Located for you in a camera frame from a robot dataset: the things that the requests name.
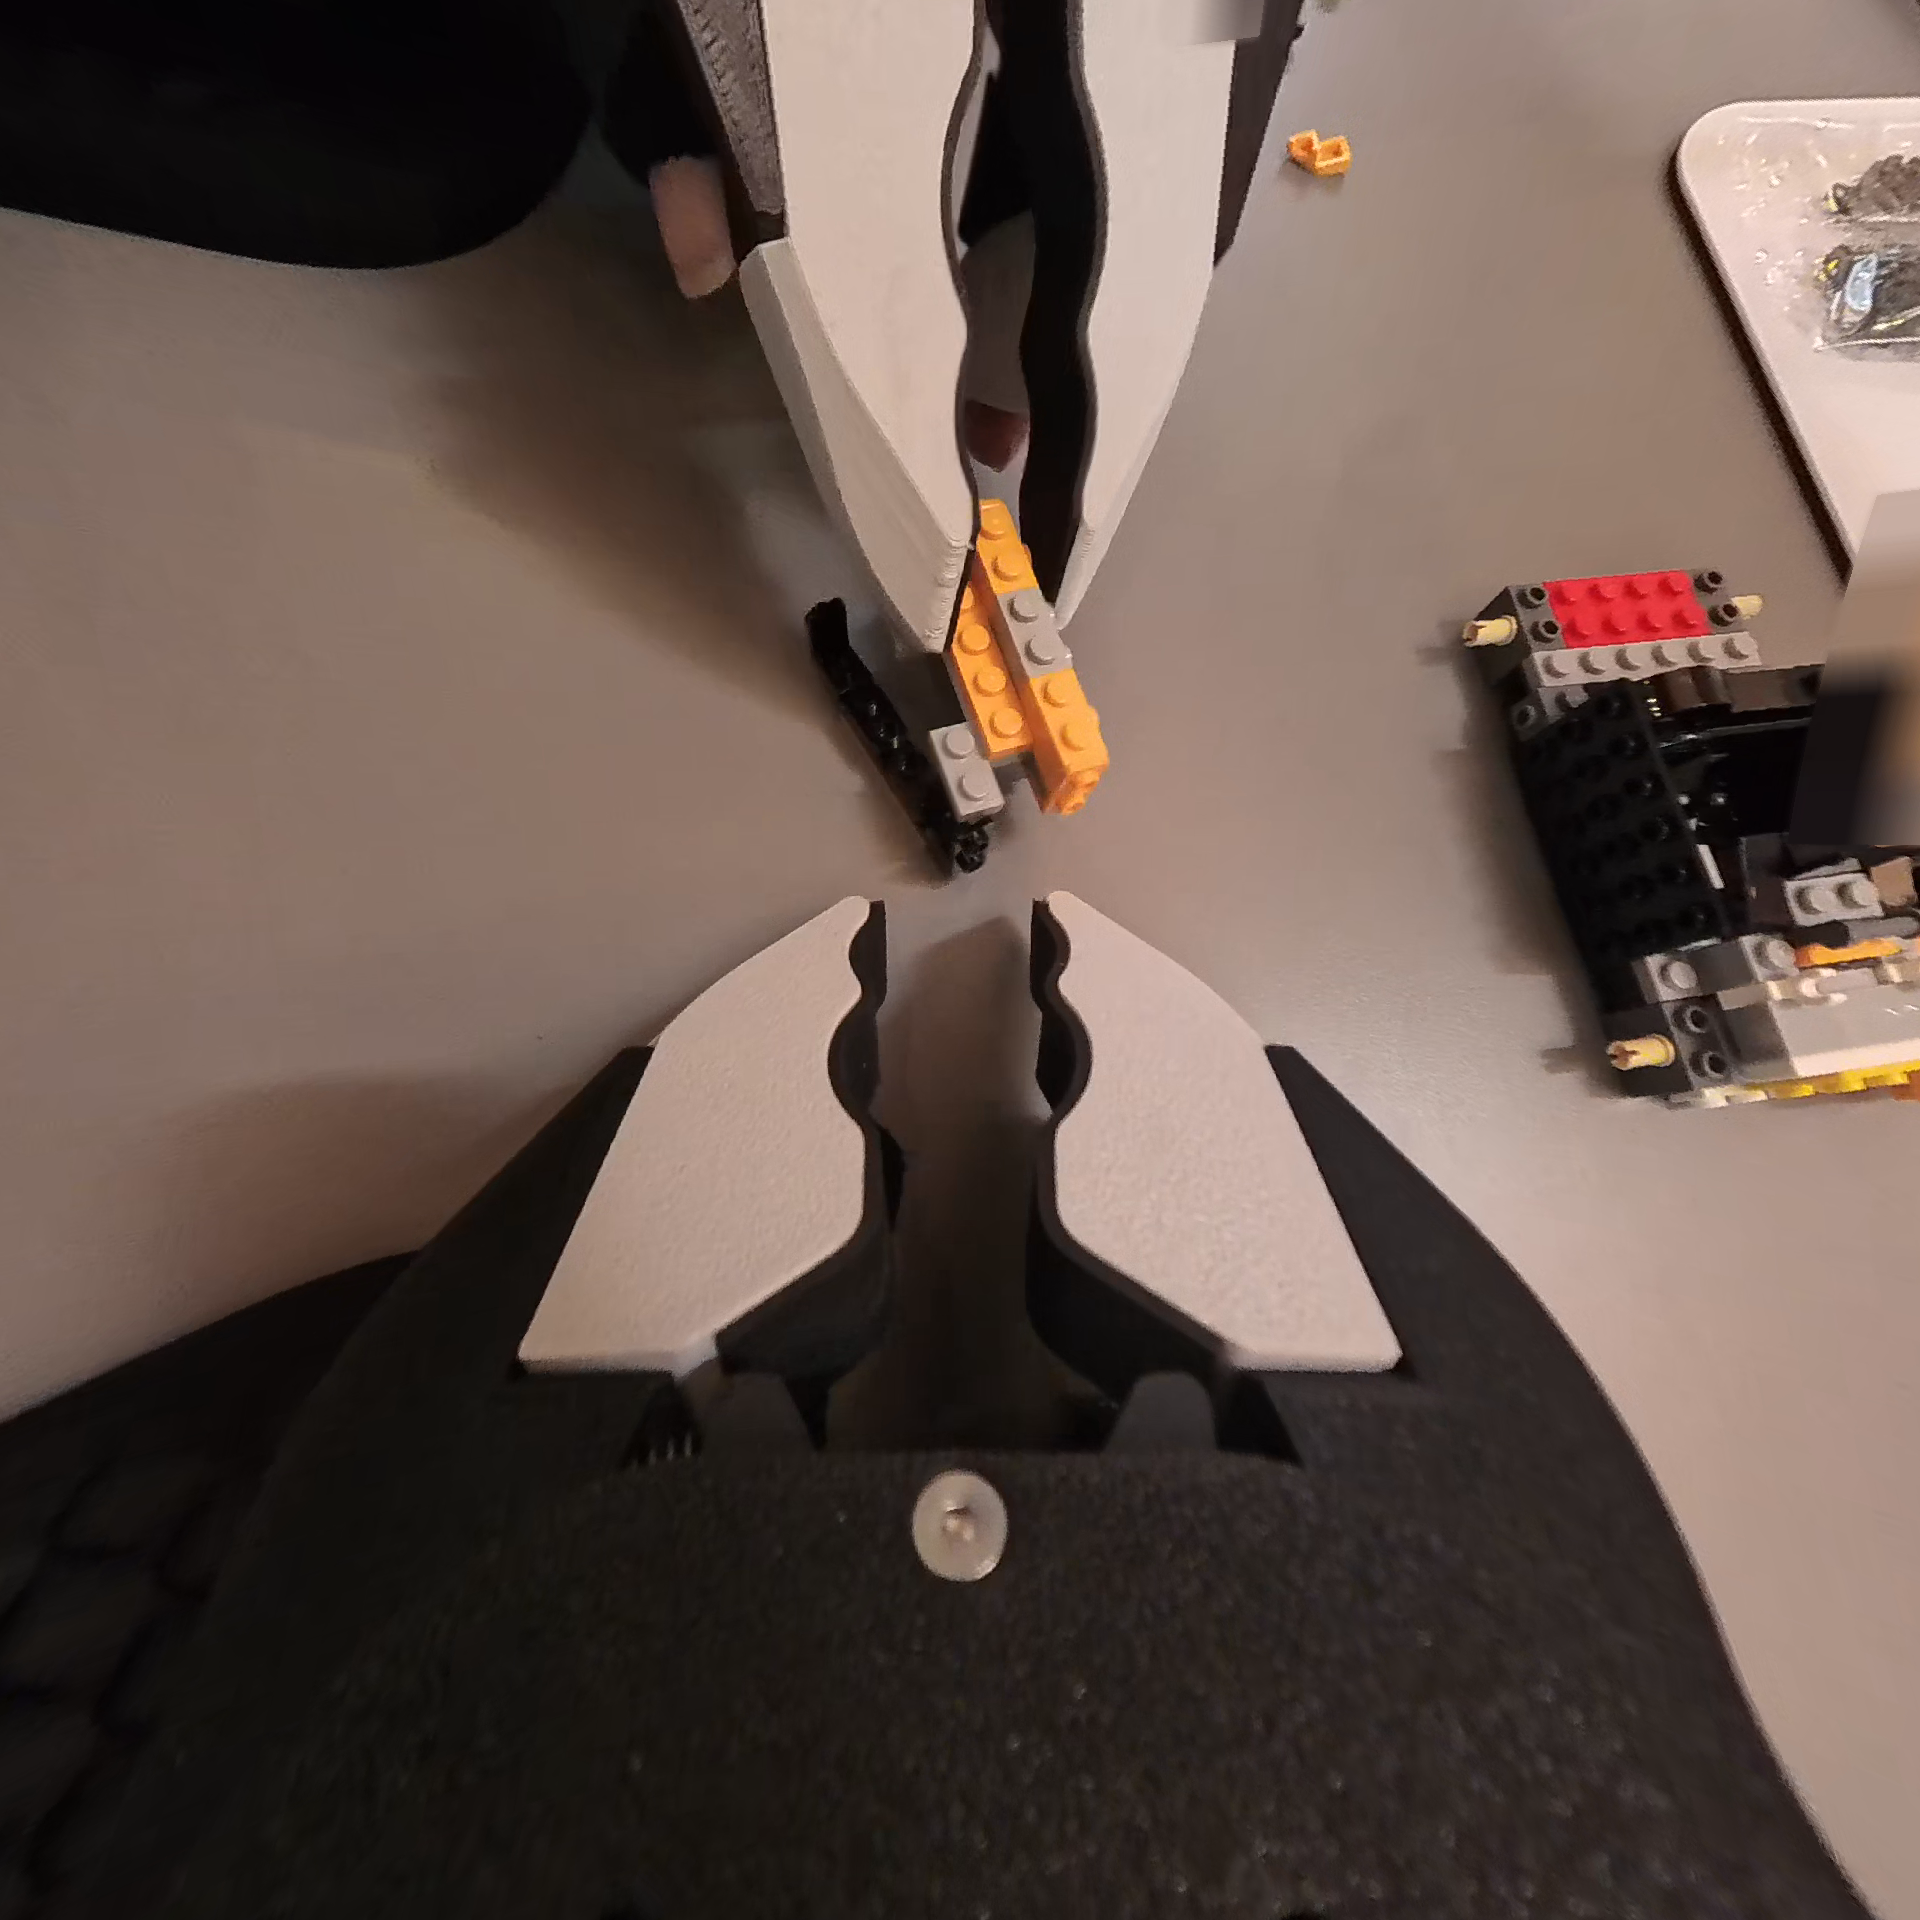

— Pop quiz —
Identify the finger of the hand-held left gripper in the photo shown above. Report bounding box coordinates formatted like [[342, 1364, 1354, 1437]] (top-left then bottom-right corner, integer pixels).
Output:
[[743, 0, 987, 653], [1030, 0, 1241, 633]]

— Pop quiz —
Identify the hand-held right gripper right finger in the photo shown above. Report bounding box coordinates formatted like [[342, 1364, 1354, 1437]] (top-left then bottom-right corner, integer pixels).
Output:
[[1027, 891, 1403, 1374]]

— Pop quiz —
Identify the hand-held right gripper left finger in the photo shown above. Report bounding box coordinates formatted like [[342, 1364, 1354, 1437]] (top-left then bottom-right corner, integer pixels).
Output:
[[516, 896, 903, 1374]]

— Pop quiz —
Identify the orange grey brick assembly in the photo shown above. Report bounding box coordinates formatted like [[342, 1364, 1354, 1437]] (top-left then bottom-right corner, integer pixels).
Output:
[[929, 498, 1116, 818]]

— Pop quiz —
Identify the long black orange brick strip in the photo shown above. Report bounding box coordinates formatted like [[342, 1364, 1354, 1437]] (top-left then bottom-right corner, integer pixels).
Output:
[[805, 596, 991, 875]]

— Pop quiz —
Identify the grey desk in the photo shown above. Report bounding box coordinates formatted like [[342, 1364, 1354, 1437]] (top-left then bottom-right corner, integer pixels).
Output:
[[0, 0, 1920, 1920]]

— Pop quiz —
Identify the person's left hand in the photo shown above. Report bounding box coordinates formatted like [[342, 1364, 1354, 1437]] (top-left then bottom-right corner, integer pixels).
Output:
[[657, 152, 735, 300]]

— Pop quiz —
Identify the black brick car chassis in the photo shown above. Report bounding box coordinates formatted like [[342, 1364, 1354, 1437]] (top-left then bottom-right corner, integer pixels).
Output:
[[1463, 568, 1920, 1114]]

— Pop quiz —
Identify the white book stand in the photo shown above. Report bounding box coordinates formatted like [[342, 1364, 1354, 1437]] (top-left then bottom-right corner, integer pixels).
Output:
[[1670, 96, 1920, 579]]

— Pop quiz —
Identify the clear bag of parts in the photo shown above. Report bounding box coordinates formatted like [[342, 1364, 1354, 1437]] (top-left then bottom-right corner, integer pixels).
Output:
[[1725, 120, 1920, 362]]

